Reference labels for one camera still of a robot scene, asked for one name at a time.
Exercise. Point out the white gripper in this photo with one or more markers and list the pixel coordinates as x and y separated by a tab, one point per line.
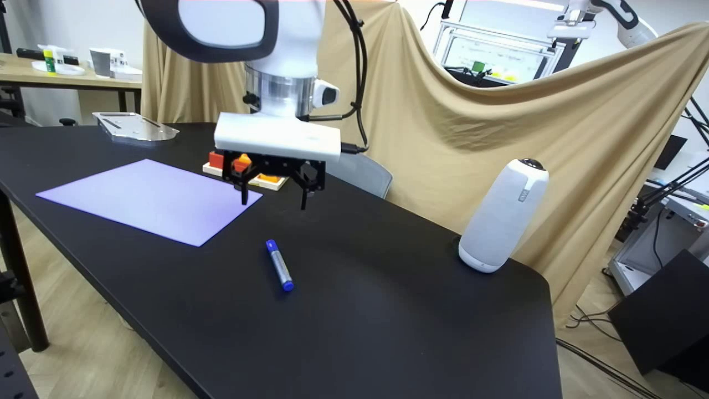
277	135

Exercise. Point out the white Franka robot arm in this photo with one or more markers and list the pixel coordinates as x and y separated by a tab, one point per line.
294	35

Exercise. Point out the blue marker pen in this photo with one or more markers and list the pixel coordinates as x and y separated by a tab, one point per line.
280	266

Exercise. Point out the white toy block board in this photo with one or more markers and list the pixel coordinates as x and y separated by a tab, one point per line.
266	187

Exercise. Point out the yellow-orange block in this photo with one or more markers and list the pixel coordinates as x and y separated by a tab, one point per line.
266	179

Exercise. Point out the orange square block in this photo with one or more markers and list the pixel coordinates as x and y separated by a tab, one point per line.
240	165

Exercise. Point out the red stepped block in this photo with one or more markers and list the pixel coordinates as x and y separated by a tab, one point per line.
216	157

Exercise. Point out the white paper sheet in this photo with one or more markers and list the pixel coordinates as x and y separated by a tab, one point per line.
147	195

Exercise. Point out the beige cloth backdrop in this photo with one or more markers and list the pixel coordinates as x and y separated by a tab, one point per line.
456	147

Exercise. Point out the small white box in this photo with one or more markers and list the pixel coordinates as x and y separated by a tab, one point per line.
104	62

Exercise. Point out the white cylindrical speaker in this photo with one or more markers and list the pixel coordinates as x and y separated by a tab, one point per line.
501	217

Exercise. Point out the green yellow bottle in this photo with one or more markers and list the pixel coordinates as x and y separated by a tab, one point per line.
49	58

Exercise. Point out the black table leg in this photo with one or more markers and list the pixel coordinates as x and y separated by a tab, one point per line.
23	280

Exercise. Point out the wooden desk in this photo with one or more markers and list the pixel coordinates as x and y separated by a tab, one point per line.
30	71

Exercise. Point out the white metal rack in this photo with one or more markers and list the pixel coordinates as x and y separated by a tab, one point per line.
501	45

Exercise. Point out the white cabinet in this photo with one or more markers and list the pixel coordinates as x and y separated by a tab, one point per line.
649	250

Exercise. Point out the black tripod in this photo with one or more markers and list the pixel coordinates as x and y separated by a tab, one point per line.
676	179

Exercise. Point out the black box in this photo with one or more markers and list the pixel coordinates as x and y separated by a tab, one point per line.
664	310

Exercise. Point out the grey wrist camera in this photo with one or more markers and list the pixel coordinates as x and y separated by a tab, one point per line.
327	93

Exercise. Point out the white camera stand arm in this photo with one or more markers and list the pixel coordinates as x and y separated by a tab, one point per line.
628	18

